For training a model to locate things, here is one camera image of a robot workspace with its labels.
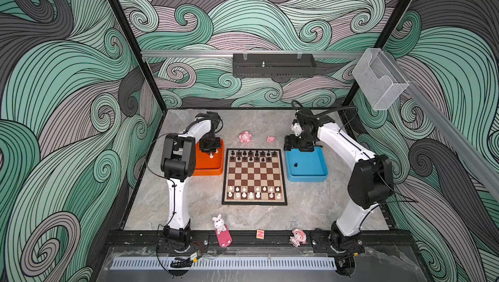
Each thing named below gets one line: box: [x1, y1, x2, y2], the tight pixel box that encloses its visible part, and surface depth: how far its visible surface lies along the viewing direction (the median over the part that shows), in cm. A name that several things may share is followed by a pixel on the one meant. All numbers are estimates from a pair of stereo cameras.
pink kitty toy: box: [238, 131, 253, 143], surface depth 106 cm
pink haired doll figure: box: [289, 228, 307, 248], surface depth 74 cm
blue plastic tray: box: [285, 146, 329, 182], surface depth 97 cm
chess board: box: [221, 148, 288, 206], surface depth 91 cm
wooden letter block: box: [255, 229, 265, 240], surface depth 76 cm
